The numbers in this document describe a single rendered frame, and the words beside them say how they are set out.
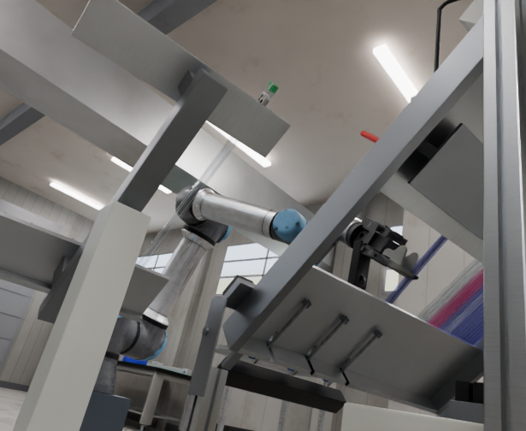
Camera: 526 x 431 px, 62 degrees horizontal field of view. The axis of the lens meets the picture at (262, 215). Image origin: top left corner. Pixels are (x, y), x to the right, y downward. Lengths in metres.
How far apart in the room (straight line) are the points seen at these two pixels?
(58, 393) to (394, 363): 0.77
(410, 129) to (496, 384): 0.40
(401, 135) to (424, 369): 0.68
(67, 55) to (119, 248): 3.79
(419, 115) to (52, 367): 0.61
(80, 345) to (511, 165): 0.55
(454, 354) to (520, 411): 0.79
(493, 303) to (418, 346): 0.66
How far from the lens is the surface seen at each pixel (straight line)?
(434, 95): 0.73
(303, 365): 0.95
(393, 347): 1.09
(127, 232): 0.65
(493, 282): 0.50
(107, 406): 1.26
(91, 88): 4.35
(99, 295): 0.62
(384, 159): 0.72
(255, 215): 1.13
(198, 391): 0.80
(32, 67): 4.18
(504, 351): 0.48
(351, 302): 0.92
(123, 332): 1.30
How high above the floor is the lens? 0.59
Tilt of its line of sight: 24 degrees up
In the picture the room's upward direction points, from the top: 13 degrees clockwise
